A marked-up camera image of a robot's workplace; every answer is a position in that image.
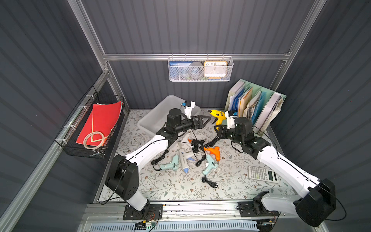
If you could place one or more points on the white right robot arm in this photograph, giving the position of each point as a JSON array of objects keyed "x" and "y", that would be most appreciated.
[{"x": 315, "y": 199}]

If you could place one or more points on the aluminium front rail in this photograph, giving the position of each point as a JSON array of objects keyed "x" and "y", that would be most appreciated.
[{"x": 193, "y": 216}]

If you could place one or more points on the mint glue gun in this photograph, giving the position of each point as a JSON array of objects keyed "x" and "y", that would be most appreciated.
[
  {"x": 210, "y": 165},
  {"x": 172, "y": 165}
]

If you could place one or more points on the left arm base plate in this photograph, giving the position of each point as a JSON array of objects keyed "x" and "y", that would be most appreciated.
[{"x": 150, "y": 211}]

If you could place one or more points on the green plastic file organizer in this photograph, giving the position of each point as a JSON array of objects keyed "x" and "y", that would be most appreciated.
[{"x": 248, "y": 101}]

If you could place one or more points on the orange glue gun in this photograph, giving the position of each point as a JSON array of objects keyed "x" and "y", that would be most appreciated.
[{"x": 214, "y": 151}]

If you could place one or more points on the yellow alarm clock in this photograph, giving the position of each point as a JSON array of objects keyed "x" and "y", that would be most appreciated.
[{"x": 215, "y": 69}]

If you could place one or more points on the white wire wall basket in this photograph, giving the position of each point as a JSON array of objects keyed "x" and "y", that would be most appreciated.
[{"x": 202, "y": 59}]

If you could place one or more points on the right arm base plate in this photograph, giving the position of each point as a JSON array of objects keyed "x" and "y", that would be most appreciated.
[{"x": 251, "y": 209}]

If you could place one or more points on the white calculator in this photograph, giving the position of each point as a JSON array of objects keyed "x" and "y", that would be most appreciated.
[{"x": 262, "y": 174}]

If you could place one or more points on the white blue-tip glue gun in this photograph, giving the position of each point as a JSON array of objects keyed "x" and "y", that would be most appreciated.
[{"x": 185, "y": 156}]

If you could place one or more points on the blue folder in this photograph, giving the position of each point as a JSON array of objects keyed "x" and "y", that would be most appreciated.
[{"x": 233, "y": 99}]

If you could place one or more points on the white thick binder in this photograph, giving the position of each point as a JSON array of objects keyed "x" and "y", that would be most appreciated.
[{"x": 268, "y": 111}]

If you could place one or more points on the small white orange-tip glue gun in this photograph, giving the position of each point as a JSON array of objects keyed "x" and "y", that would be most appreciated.
[{"x": 186, "y": 143}]

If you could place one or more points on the teal perforated folder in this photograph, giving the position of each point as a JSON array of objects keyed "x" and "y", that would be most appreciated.
[{"x": 258, "y": 107}]

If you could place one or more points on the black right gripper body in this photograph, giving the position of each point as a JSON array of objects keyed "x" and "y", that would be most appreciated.
[{"x": 222, "y": 132}]

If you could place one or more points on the grey tape roll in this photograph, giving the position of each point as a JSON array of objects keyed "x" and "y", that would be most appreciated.
[{"x": 195, "y": 70}]

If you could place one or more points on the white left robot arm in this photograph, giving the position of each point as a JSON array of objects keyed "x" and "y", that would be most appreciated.
[{"x": 123, "y": 173}]

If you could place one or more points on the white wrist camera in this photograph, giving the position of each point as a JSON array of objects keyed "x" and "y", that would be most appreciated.
[
  {"x": 231, "y": 116},
  {"x": 188, "y": 107}
]

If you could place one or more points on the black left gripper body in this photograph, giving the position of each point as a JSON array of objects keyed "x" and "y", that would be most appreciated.
[{"x": 192, "y": 123}]

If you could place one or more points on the yellow glue gun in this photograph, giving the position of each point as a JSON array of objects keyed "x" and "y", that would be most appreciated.
[{"x": 220, "y": 118}]

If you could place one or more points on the red folder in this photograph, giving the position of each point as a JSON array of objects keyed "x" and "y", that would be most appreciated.
[{"x": 99, "y": 125}]

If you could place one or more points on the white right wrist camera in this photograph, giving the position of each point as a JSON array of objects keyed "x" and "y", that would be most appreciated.
[{"x": 231, "y": 116}]

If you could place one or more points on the worn paper stack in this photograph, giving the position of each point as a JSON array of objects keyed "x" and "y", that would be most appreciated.
[{"x": 274, "y": 116}]

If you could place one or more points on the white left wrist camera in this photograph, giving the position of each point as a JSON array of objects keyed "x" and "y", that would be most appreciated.
[{"x": 188, "y": 107}]

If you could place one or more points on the blue box in basket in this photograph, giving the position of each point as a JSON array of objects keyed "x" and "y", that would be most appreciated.
[{"x": 179, "y": 70}]

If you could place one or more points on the black wire side basket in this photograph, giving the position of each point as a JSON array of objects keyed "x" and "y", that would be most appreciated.
[{"x": 68, "y": 140}]

